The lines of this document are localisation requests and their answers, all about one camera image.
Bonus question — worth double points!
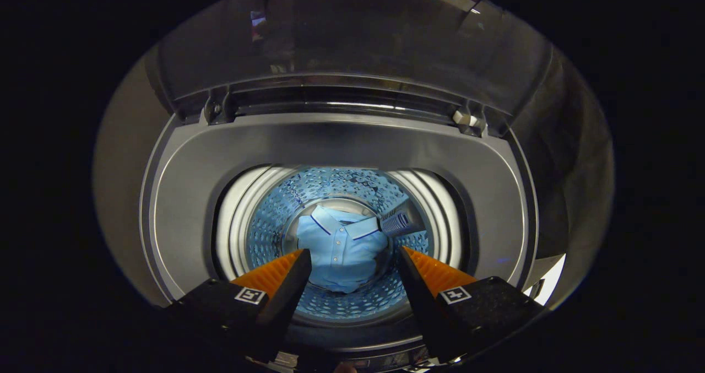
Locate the grey washing machine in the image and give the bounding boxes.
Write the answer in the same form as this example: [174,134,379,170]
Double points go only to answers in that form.
[140,75,539,373]

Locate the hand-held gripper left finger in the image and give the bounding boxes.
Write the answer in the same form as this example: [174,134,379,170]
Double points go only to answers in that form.
[165,248,313,364]

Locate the light blue polo shirt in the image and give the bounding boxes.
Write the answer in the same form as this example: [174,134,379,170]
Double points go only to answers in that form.
[296,205,389,294]

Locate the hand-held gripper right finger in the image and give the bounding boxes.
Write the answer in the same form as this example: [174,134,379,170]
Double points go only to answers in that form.
[397,246,547,364]

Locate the dark glass washing machine lid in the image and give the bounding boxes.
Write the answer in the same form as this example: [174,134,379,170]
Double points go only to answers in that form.
[157,0,555,138]

